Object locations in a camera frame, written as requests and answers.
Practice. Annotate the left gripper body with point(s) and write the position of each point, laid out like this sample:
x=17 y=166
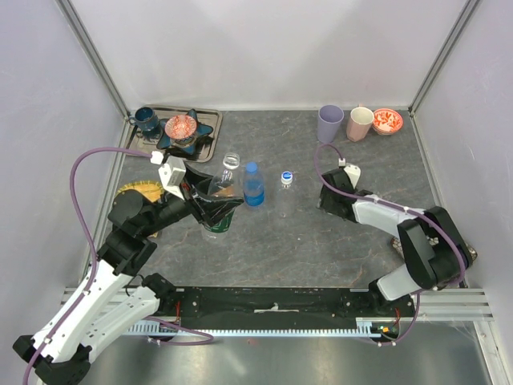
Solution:
x=189 y=196

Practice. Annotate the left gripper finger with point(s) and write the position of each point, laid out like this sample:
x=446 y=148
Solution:
x=194 y=179
x=218 y=208

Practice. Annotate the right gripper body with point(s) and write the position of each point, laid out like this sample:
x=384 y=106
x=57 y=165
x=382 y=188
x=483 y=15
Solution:
x=327 y=201

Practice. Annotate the clear bottle green label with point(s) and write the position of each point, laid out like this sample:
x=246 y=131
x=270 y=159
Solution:
x=228 y=174

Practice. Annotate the clear Pocari Sweat bottle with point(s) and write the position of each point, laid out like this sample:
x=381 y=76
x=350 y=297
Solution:
x=286 y=200

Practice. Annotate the Pocari Sweat bottle cap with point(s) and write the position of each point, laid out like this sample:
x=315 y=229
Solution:
x=286 y=178

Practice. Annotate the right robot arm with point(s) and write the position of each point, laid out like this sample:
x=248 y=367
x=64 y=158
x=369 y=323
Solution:
x=434 y=252

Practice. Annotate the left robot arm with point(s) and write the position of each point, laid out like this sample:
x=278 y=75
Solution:
x=64 y=349

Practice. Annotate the orange drink bottle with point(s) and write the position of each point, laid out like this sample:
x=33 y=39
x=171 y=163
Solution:
x=229 y=191

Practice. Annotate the blue water bottle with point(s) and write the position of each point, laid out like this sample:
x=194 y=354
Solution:
x=253 y=185

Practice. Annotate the metal tray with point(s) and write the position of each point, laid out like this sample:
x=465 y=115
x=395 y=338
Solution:
x=147 y=143

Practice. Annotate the yellow woven plate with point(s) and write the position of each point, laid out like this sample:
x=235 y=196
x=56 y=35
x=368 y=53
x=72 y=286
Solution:
x=144 y=188

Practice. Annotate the blue star-shaped dish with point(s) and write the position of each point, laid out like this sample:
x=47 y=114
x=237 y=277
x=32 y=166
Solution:
x=188 y=151

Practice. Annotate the red patterned bowl on tray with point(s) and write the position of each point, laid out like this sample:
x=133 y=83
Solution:
x=181 y=129

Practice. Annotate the blue ceramic cup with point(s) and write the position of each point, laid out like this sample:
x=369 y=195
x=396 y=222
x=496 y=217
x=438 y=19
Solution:
x=146 y=120

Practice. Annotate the pink plastic cup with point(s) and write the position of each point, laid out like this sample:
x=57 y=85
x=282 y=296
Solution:
x=360 y=121

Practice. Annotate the purple plastic cup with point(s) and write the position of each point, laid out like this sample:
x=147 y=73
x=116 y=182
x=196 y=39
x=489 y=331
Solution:
x=329 y=118

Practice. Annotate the red white floral bowl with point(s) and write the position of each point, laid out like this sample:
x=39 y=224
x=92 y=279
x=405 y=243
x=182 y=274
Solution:
x=387 y=121

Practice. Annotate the black floral rectangular dish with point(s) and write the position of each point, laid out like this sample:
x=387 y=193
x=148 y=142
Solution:
x=441 y=248

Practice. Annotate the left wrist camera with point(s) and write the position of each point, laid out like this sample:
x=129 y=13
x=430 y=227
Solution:
x=172 y=173

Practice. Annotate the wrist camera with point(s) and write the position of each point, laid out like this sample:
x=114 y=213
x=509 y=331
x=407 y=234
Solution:
x=354 y=174
x=172 y=173

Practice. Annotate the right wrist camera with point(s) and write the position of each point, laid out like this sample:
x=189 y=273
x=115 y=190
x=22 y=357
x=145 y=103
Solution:
x=354 y=174

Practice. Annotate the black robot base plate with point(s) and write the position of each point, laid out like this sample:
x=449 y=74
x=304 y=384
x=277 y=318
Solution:
x=202 y=307

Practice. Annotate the blue cable duct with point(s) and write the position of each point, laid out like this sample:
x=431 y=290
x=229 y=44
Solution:
x=362 y=329

